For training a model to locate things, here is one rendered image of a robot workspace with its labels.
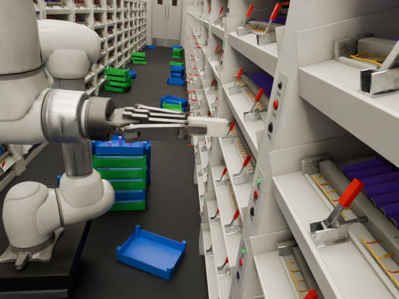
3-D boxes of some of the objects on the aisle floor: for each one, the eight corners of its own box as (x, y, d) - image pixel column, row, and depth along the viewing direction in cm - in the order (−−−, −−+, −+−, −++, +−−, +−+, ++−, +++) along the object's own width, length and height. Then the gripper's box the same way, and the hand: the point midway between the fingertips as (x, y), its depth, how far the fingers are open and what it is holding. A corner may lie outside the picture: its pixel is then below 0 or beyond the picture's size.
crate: (96, 211, 178) (95, 201, 174) (101, 193, 196) (100, 183, 192) (145, 210, 184) (145, 200, 180) (145, 191, 201) (145, 182, 198)
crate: (116, 260, 146) (116, 248, 142) (137, 235, 163) (137, 223, 159) (169, 280, 138) (170, 269, 134) (185, 252, 155) (186, 241, 151)
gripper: (100, 124, 56) (219, 133, 58) (78, 155, 44) (228, 164, 47) (97, 86, 53) (224, 97, 55) (73, 110, 41) (236, 121, 43)
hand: (206, 126), depth 50 cm, fingers closed
